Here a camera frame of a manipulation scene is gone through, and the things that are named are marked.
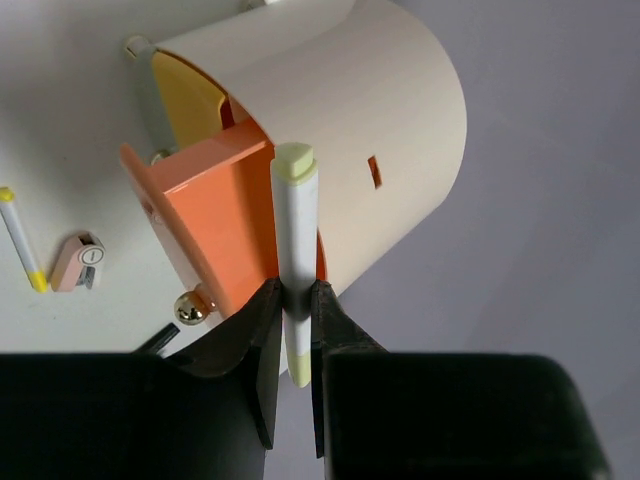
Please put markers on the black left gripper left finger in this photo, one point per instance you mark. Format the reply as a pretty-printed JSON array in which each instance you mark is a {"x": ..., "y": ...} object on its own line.
[{"x": 206, "y": 412}]

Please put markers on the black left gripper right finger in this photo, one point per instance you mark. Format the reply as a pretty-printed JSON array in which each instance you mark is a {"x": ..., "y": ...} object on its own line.
[{"x": 388, "y": 415}]

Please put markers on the round cream drawer organizer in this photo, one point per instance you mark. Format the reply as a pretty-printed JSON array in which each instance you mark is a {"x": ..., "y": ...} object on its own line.
[{"x": 364, "y": 83}]

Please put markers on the bright yellow white marker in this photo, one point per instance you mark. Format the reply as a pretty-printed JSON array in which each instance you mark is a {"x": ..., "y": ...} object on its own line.
[{"x": 18, "y": 234}]

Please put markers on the black pink highlighter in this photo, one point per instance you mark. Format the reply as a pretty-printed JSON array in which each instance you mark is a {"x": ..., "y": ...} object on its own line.
[{"x": 155, "y": 344}]

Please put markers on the pale yellow white marker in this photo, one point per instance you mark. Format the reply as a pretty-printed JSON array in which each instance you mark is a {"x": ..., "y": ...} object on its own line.
[{"x": 294, "y": 185}]

